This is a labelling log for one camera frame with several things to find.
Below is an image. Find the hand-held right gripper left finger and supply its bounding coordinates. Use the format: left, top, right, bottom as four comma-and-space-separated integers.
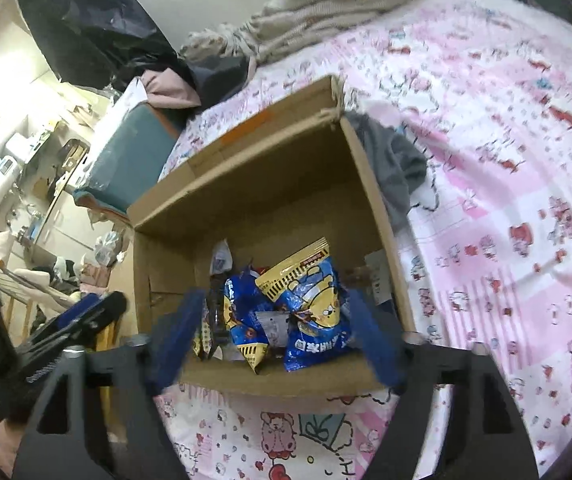
13, 287, 207, 480

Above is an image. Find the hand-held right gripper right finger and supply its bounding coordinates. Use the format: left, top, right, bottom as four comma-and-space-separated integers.
348, 290, 540, 480

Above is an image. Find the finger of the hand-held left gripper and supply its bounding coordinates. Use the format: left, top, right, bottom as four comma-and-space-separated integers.
0, 290, 129, 425
33, 294, 105, 338

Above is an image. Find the small white packet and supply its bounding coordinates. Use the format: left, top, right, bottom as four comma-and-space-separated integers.
210, 240, 235, 277

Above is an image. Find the cardboard box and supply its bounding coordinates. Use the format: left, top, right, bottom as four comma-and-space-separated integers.
126, 74, 419, 402

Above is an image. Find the wooden rack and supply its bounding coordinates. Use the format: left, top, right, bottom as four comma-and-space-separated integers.
0, 240, 37, 343

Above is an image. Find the black white cloth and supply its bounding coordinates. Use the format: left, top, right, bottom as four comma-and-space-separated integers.
30, 255, 82, 292

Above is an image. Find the white plastic bag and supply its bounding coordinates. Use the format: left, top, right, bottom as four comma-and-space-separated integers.
92, 232, 127, 267

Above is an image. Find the white kitchen appliance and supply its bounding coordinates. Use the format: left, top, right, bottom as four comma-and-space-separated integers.
0, 132, 29, 207

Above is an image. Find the teal storage box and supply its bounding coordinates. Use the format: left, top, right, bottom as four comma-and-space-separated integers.
73, 102, 183, 212

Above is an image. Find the pink printed bed sheet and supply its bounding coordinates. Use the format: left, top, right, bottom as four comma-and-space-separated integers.
153, 0, 572, 480

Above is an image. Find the pink cloth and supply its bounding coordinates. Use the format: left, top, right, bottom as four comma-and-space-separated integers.
140, 69, 202, 111

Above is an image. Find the dark grey cloth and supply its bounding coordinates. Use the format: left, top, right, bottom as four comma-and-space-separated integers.
186, 55, 253, 110

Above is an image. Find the black plastic bag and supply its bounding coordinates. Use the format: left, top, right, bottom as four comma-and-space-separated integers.
10, 0, 194, 94

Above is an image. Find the beige printed quilt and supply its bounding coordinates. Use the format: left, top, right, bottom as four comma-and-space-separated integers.
181, 0, 419, 67

